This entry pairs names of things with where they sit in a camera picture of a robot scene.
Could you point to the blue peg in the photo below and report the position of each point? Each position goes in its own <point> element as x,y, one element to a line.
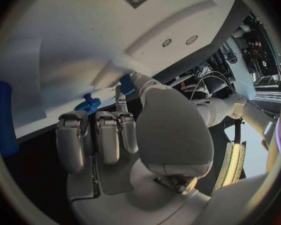
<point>126,85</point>

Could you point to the blue long cylinder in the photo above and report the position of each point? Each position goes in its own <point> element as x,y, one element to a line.
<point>4,120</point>

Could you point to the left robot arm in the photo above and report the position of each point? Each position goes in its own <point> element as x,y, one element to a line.
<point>215,110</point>

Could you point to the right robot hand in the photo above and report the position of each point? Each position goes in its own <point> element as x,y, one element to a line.
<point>173,135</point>

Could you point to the white task board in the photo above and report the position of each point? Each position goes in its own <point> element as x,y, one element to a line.
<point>84,31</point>

